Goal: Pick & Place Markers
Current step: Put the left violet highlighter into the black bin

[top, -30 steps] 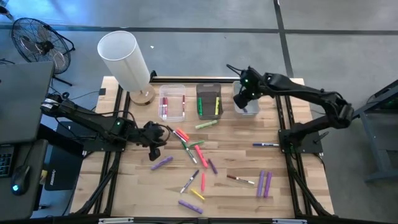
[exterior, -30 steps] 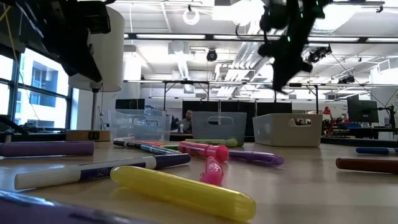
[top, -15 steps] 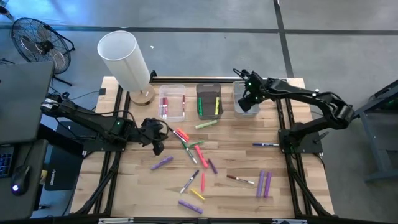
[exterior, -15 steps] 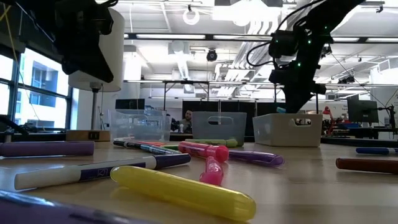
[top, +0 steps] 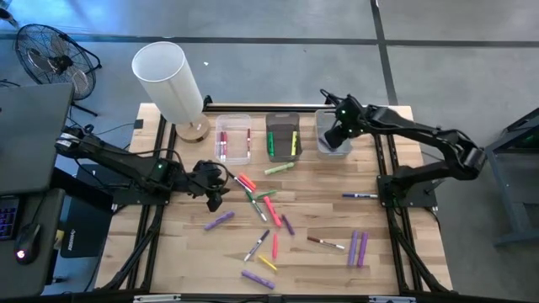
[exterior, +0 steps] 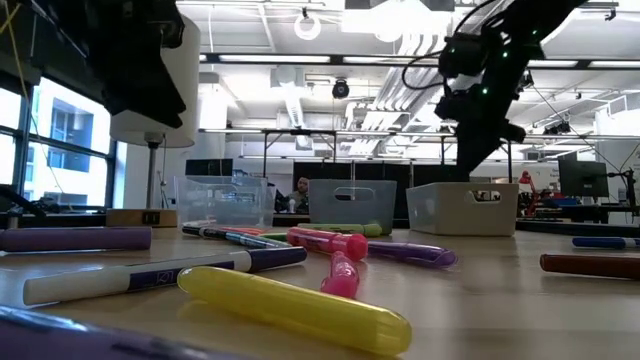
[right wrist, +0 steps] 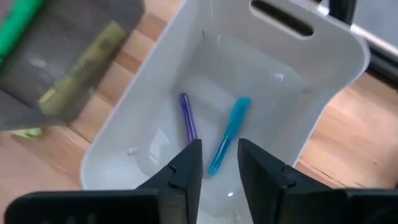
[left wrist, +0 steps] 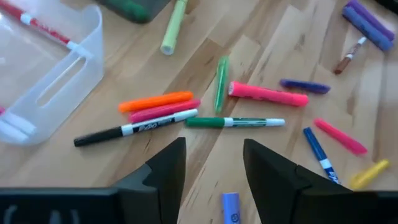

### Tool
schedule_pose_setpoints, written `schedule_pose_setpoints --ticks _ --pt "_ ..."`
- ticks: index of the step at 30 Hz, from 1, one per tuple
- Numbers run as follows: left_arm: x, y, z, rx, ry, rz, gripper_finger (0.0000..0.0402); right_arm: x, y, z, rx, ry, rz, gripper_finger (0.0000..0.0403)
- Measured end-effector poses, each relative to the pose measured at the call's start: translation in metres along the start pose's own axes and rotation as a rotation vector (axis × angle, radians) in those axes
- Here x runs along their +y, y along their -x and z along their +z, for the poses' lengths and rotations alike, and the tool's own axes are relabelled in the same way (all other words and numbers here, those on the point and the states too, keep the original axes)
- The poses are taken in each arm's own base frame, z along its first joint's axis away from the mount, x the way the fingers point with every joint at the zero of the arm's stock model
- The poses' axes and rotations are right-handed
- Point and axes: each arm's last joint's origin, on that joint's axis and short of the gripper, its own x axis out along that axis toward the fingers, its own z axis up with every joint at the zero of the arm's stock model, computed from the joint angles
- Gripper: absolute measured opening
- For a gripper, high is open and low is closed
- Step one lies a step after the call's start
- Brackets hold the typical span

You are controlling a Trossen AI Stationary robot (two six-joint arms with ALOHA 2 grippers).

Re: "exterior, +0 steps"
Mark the red highlighter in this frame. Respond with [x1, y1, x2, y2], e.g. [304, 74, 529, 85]
[219, 226, 269, 236]

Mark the clear plastic bin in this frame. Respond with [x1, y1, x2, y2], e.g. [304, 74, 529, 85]
[174, 174, 276, 230]

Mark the black partition panel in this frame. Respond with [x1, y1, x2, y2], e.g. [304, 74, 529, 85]
[292, 162, 471, 221]

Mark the large window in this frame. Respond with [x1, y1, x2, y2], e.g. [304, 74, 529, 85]
[0, 74, 117, 211]

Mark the blue thin marker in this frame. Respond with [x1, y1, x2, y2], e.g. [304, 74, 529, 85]
[571, 236, 640, 250]

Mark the pink highlighter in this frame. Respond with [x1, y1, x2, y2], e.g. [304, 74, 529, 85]
[319, 250, 361, 301]
[285, 226, 370, 263]

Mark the purple thin marker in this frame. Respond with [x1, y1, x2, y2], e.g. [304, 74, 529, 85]
[21, 245, 309, 308]

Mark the black background table frame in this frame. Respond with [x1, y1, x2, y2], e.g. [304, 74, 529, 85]
[261, 128, 514, 181]

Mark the red desk lamp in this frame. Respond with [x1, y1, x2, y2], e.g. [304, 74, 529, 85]
[517, 170, 541, 217]

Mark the small purple highlighter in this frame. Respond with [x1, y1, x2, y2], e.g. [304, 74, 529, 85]
[367, 240, 459, 270]

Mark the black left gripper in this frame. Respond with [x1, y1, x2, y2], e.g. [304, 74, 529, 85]
[99, 0, 187, 129]

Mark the black capped thin marker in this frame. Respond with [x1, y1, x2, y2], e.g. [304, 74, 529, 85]
[180, 224, 241, 241]

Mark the white plastic bin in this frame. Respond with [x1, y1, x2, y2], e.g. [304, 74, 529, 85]
[405, 182, 520, 238]

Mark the light green highlighter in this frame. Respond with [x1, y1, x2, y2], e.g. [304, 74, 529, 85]
[297, 222, 384, 238]

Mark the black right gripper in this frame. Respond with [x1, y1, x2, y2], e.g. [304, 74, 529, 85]
[434, 84, 527, 181]

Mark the black computer monitor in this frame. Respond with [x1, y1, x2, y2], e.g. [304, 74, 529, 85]
[184, 158, 234, 178]
[557, 158, 610, 199]

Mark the small yellow highlighter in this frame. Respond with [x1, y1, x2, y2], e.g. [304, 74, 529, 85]
[176, 265, 414, 358]

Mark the blue pen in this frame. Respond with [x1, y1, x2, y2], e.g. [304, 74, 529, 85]
[219, 230, 292, 250]

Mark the brown thin marker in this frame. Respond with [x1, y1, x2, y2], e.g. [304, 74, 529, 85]
[539, 253, 640, 281]

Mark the ceiling light rail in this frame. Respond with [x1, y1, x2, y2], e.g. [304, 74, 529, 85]
[199, 52, 640, 71]

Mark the person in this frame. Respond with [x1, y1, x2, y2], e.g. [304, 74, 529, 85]
[291, 175, 312, 215]

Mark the grey translucent plastic bin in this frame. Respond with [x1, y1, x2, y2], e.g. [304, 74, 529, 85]
[308, 178, 398, 236]

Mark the white ring light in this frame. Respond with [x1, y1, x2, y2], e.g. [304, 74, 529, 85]
[293, 10, 323, 42]

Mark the white shade lamp wooden base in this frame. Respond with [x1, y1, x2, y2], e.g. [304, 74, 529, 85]
[105, 13, 202, 229]

